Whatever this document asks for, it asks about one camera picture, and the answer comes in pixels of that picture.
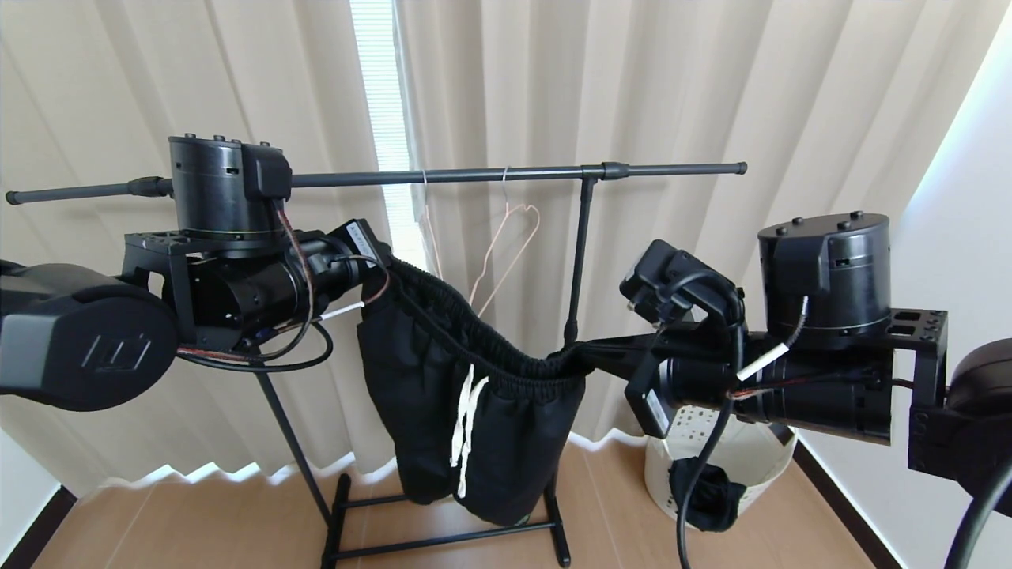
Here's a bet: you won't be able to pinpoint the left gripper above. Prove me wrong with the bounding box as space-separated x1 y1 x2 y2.
186 219 392 352

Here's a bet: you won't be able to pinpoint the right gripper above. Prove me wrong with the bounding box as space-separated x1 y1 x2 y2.
625 336 898 445

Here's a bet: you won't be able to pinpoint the black shorts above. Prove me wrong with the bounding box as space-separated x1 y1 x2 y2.
356 257 591 528

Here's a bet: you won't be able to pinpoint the white laundry basket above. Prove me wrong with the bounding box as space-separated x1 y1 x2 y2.
644 403 798 524

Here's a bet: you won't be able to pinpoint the pink clothes hanger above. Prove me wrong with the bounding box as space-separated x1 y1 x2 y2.
470 166 542 318
417 170 445 279

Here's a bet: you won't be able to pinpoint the black clothes rack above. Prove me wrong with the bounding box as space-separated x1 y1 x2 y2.
4 162 748 569

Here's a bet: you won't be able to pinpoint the black garment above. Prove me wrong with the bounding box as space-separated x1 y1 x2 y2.
669 458 749 533

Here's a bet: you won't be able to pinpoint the window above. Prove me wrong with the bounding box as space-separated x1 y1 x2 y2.
350 0 428 271

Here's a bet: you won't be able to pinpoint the beige curtain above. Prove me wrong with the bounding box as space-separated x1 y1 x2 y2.
0 0 398 496
393 0 1012 469

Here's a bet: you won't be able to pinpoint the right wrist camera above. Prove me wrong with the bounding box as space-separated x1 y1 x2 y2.
619 239 746 349

